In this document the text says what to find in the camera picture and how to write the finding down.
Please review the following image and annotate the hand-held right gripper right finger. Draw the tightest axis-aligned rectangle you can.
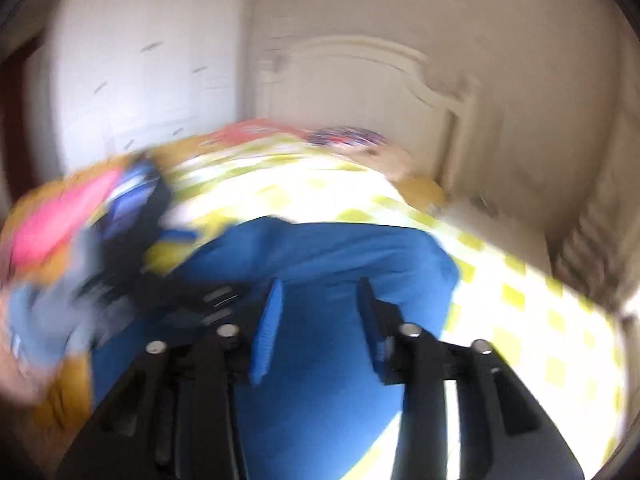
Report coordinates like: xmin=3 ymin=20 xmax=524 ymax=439
xmin=356 ymin=276 xmax=584 ymax=480

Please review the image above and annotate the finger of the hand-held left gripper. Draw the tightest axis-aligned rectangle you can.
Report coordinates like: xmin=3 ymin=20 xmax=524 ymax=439
xmin=162 ymin=305 xmax=242 ymax=332
xmin=162 ymin=282 xmax=247 ymax=307

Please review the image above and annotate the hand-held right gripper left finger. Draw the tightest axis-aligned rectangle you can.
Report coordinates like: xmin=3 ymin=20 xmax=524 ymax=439
xmin=55 ymin=278 xmax=285 ymax=480

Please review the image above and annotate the blue jacket with black fur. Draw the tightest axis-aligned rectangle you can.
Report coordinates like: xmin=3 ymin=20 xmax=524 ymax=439
xmin=90 ymin=217 xmax=461 ymax=480

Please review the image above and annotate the yellow checkered blanket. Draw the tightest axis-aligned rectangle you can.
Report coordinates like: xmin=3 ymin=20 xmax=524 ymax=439
xmin=145 ymin=145 xmax=626 ymax=480

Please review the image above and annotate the yellow cushion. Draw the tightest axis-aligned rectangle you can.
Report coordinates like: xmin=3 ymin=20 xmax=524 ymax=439
xmin=400 ymin=175 xmax=446 ymax=207

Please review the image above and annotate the white wardrobe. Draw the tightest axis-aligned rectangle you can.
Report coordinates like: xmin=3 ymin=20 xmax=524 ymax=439
xmin=42 ymin=0 xmax=261 ymax=176

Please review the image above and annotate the beige plush pillow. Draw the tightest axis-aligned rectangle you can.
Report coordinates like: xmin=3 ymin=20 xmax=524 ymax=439
xmin=360 ymin=142 xmax=416 ymax=181

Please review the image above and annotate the colourful patterned pillow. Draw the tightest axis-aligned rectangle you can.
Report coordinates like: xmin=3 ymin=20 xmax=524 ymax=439
xmin=307 ymin=127 xmax=386 ymax=148

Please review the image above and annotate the beige curtain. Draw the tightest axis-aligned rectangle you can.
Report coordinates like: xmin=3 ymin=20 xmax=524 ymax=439
xmin=550 ymin=160 xmax=640 ymax=311

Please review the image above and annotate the white headboard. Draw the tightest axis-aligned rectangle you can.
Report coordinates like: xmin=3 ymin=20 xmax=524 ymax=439
xmin=255 ymin=35 xmax=481 ymax=191

